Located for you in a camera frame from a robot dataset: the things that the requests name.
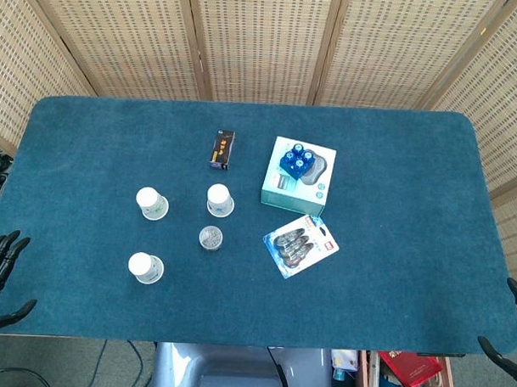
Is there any white cup green flower print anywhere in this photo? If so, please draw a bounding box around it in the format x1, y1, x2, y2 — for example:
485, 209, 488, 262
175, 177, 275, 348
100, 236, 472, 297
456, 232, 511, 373
134, 186, 171, 222

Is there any white cup blue butterfly print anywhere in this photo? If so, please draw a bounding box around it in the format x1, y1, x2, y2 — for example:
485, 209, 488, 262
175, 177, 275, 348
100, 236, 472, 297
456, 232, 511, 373
206, 182, 236, 219

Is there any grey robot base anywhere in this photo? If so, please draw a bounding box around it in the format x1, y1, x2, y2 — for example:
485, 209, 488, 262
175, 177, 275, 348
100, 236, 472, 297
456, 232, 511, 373
148, 341, 335, 387

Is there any red cardboard box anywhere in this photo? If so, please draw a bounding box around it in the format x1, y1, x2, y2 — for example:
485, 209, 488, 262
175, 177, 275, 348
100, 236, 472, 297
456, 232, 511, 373
378, 351, 444, 387

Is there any white cup blue dandelion print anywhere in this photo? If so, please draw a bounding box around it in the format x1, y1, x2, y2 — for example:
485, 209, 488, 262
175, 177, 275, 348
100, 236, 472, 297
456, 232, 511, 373
127, 251, 166, 286

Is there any blue fabric table mat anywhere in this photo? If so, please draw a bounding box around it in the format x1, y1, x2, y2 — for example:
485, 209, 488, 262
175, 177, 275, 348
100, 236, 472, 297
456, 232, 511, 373
0, 93, 517, 356

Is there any woven bamboo screen panel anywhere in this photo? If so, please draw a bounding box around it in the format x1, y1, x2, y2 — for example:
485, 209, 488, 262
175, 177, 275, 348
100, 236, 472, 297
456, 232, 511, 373
21, 0, 215, 103
0, 0, 98, 157
420, 0, 517, 276
314, 0, 515, 114
184, 0, 350, 107

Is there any clear round paper clip jar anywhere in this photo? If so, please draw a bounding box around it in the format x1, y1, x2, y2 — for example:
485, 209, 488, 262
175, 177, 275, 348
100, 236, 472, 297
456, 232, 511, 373
198, 225, 224, 253

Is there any teal white product box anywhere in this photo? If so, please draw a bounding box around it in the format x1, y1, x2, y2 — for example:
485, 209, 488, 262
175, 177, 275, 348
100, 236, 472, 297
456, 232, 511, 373
260, 135, 338, 218

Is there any small black purple box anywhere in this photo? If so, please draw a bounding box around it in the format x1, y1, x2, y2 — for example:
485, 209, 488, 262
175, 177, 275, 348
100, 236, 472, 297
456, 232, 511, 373
207, 129, 237, 171

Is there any blue plastic building brick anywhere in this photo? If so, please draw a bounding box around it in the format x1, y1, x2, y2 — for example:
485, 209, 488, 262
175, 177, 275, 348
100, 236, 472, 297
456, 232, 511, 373
278, 142, 317, 180

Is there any black floor cable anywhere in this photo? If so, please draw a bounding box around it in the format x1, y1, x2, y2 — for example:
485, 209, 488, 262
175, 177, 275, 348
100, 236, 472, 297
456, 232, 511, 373
0, 335, 156, 387

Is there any wooden crate rail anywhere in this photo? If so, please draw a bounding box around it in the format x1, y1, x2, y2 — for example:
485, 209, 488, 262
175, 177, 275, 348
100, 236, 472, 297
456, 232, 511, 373
357, 350, 382, 387

